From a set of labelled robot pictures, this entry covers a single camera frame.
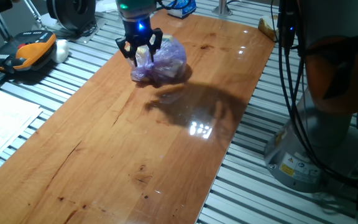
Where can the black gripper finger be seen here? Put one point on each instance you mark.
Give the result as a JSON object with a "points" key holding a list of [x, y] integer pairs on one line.
{"points": [[126, 46], [157, 39]]}

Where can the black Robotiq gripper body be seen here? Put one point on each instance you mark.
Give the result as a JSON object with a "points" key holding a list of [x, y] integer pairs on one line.
{"points": [[138, 32]]}

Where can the blue translucent plastic bag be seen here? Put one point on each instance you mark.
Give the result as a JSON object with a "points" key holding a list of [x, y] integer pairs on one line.
{"points": [[166, 65]]}

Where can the blue white packet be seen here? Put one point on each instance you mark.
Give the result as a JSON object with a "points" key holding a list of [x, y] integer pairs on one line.
{"points": [[183, 11]]}

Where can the white paper sheet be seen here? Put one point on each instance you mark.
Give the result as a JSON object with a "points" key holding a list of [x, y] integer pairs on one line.
{"points": [[106, 5]]}

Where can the white rounded object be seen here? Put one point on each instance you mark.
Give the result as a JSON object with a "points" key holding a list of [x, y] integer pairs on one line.
{"points": [[61, 51]]}

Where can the black round blower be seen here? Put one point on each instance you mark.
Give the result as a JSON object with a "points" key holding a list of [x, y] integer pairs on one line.
{"points": [[70, 12]]}

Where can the orange black teach pendant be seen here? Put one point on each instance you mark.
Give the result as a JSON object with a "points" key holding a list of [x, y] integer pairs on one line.
{"points": [[26, 51]]}

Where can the yellow white box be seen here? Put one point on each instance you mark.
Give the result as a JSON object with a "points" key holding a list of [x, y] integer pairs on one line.
{"points": [[267, 28]]}

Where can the yellow green sponges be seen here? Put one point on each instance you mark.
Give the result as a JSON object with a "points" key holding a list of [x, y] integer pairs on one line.
{"points": [[104, 155]]}

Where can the black connector with blue light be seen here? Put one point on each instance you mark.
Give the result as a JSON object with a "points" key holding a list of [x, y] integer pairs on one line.
{"points": [[286, 28]]}

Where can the white printed paper stack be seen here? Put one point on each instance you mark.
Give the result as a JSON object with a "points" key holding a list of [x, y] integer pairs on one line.
{"points": [[5, 121]]}

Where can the metal post with base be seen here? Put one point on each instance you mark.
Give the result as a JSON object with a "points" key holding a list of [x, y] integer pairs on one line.
{"points": [[222, 7]]}

